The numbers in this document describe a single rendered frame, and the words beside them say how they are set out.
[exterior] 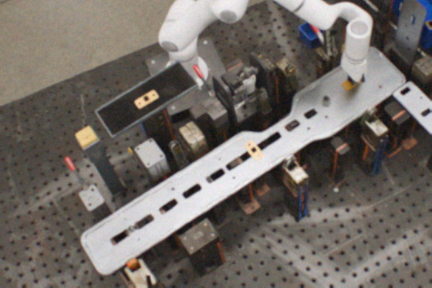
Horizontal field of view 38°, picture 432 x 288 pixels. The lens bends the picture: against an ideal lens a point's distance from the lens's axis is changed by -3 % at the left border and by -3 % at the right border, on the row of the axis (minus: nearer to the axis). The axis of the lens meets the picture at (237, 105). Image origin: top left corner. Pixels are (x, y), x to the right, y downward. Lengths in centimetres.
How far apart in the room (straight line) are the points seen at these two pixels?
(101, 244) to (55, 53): 202
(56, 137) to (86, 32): 135
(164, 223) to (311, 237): 61
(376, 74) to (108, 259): 124
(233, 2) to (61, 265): 126
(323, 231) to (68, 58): 213
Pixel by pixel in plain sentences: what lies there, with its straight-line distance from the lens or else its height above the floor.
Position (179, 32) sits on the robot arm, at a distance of 246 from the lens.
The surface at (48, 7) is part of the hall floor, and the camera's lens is 440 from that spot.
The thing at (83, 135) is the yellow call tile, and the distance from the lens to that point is 236.
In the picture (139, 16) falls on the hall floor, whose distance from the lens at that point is 415.
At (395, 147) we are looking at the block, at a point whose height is 75.
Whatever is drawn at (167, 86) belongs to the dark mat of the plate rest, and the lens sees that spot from 239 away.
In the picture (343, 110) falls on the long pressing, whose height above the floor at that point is 100.
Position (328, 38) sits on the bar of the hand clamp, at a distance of 248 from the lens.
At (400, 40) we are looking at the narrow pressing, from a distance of 261.
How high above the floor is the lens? 313
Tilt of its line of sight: 59 degrees down
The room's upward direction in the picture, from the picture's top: 8 degrees counter-clockwise
